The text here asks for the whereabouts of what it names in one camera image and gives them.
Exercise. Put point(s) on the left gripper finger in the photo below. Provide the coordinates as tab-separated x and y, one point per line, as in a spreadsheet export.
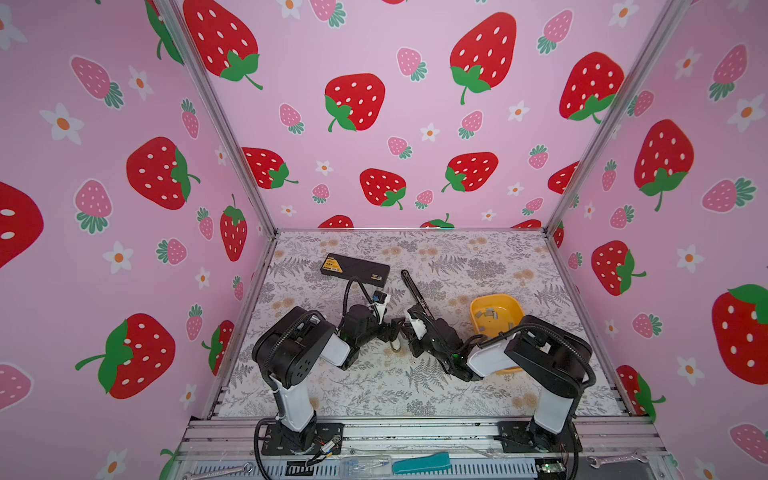
391	333
379	303

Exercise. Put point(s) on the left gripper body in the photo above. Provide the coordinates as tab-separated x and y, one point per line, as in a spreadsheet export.
372	331

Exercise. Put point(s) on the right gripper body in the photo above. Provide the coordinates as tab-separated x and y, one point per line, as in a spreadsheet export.
446	363

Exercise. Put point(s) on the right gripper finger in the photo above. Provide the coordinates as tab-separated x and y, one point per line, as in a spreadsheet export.
416	316
415	334

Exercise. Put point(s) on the black stapler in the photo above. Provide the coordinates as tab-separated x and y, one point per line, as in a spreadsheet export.
415	292

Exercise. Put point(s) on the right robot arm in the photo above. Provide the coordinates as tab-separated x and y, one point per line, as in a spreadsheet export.
558	360

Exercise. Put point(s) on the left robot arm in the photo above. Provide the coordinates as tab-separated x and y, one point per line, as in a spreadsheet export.
287	352

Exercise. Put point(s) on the black tool case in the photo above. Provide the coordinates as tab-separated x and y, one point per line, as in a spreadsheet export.
344	267

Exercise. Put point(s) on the yellow plastic tray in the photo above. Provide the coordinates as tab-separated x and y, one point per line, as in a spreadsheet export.
491	316

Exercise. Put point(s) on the silver wrench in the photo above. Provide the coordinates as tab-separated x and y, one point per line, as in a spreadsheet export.
598	462

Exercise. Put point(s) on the teal handled tool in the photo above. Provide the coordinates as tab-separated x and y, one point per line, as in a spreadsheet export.
438	462

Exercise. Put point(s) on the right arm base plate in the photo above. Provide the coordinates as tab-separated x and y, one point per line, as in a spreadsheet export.
529	438

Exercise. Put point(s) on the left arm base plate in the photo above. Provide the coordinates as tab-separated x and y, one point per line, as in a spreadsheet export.
279	440

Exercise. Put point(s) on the aluminium rail frame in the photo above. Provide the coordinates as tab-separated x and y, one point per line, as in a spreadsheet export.
225	449

